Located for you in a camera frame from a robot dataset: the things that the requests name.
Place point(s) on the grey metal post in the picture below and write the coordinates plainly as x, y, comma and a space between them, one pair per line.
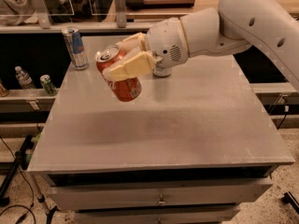
120, 8
42, 13

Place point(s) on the grey drawer cabinet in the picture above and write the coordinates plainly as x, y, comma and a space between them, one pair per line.
202, 122

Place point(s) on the grey metal post left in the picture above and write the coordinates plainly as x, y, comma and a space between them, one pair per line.
42, 13

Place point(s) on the small green can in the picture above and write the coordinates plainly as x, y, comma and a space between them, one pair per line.
47, 85

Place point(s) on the grey drawer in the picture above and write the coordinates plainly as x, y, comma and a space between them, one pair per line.
168, 215
160, 194

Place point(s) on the grey metal post middle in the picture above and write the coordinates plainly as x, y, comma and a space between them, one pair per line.
120, 8

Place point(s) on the red coke can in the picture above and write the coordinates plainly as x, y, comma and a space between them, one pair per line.
126, 90

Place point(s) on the blue silver red bull can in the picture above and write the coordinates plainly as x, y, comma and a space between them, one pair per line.
75, 47

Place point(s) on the black tripod stand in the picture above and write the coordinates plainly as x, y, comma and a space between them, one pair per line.
20, 160

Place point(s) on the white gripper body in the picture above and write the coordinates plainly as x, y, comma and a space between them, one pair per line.
165, 41

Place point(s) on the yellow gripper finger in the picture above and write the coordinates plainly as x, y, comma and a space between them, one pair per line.
134, 64
133, 42

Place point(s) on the black object on floor right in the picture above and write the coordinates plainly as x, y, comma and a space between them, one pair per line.
289, 198

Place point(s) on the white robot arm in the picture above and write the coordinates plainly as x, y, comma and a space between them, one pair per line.
232, 27

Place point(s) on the green white 7up can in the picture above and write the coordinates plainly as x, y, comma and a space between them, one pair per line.
162, 71

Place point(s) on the upper grey drawer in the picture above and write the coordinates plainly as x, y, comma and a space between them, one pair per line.
160, 194

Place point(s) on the clear plastic water bottle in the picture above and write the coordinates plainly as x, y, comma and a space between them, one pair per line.
24, 79

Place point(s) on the brown bottle at left edge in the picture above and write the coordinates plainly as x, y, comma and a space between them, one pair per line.
3, 90

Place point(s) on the lower grey drawer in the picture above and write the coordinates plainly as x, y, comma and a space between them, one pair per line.
168, 215

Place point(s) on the grey cloth pile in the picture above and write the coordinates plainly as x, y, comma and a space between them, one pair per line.
16, 12

